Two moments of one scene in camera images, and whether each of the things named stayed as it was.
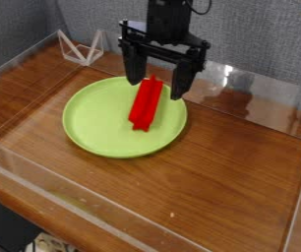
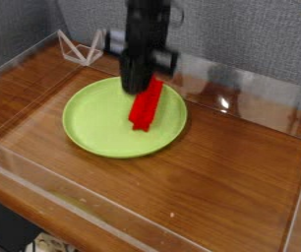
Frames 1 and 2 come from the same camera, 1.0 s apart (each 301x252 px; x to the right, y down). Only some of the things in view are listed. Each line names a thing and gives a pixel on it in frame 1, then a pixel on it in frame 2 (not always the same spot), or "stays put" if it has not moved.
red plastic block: (146, 102) stays put
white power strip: (46, 243) stays put
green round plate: (97, 120) stays put
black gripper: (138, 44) -> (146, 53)
